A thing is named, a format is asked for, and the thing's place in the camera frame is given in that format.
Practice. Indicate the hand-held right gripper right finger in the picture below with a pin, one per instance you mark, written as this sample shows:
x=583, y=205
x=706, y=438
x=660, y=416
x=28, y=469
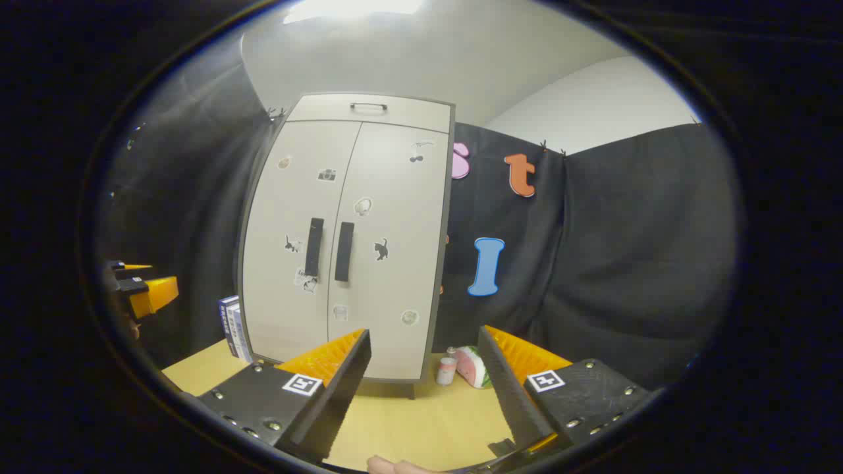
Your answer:
x=510, y=395

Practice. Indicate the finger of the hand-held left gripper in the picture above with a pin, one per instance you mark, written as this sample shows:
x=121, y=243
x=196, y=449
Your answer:
x=158, y=293
x=135, y=266

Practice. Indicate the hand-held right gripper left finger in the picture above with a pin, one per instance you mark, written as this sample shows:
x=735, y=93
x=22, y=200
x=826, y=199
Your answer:
x=339, y=395

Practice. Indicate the white shoe cabinet door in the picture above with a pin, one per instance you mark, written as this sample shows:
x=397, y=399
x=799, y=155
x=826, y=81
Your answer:
x=276, y=217
x=395, y=296

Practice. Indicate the white double-door shoe cabinet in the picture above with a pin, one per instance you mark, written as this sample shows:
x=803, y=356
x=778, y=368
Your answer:
x=408, y=112

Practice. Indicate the watermelon slice toy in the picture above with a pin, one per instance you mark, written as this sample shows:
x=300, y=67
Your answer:
x=471, y=365

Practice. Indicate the small pink white bottle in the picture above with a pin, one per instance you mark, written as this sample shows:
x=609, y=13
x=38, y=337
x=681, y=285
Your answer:
x=446, y=372

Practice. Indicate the white spine book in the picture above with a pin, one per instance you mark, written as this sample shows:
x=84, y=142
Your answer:
x=240, y=337

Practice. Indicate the black backdrop cloth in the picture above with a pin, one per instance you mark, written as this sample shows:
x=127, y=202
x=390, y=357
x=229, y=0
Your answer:
x=625, y=263

